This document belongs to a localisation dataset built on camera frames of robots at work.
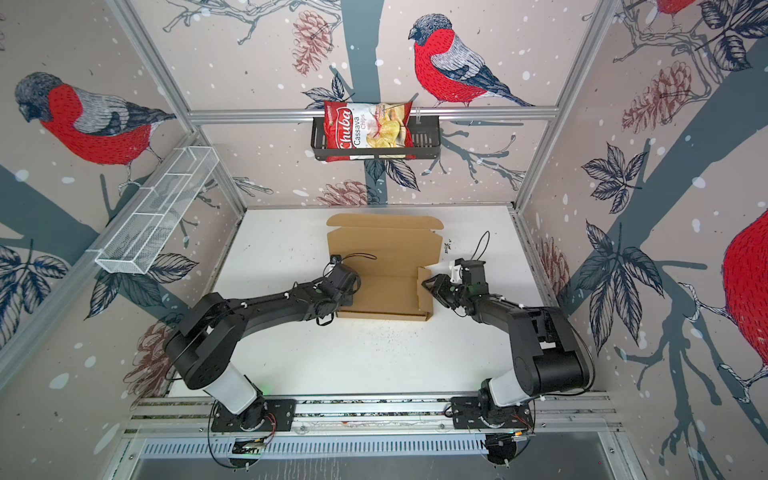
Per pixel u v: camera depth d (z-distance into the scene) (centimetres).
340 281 71
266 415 72
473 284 73
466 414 73
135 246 71
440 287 81
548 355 46
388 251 92
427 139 95
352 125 88
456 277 85
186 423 73
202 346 45
